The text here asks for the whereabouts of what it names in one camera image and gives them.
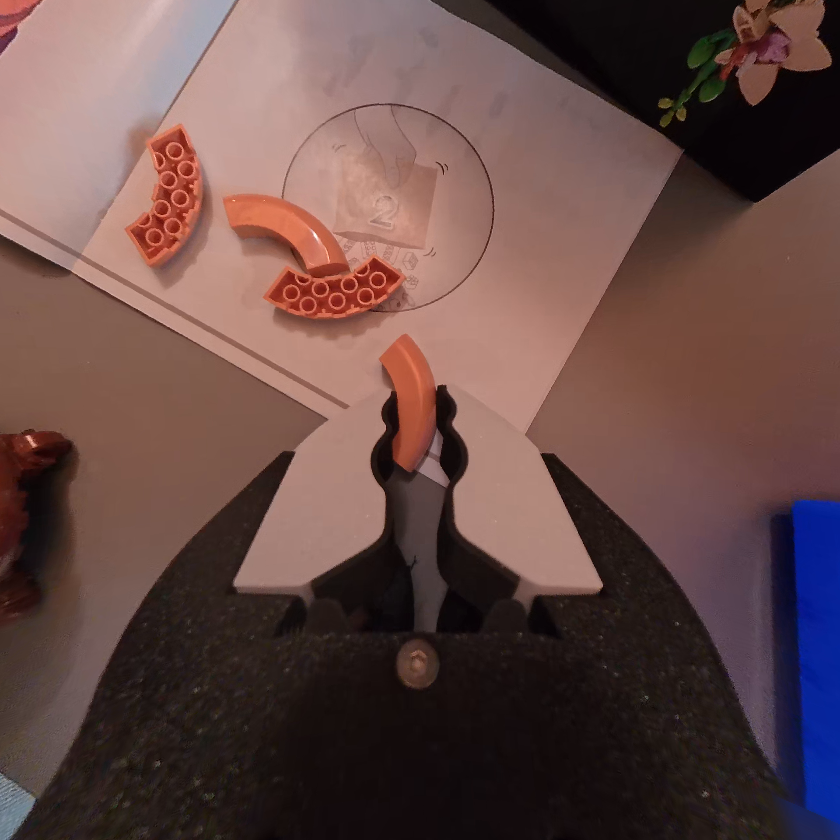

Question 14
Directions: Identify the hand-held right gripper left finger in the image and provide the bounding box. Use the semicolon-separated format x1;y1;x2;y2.
237;394;395;598

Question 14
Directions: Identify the studded orange arc brick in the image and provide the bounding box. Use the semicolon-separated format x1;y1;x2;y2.
126;125;206;269
264;256;405;320

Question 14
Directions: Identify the blue plastic bin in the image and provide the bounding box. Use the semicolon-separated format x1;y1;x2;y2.
792;499;840;821

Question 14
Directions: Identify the brick pot model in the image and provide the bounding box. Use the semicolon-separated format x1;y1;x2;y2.
0;428;74;624

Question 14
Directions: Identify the black flower print box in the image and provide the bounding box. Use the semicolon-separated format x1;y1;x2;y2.
493;0;840;202

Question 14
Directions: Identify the white instruction booklet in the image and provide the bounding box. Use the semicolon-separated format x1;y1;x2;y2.
0;0;683;434

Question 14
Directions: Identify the salmon curved brick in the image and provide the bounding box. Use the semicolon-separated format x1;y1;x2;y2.
378;334;439;473
222;193;350;274

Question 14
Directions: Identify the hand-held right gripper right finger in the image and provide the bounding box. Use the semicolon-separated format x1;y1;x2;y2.
436;388;605;615

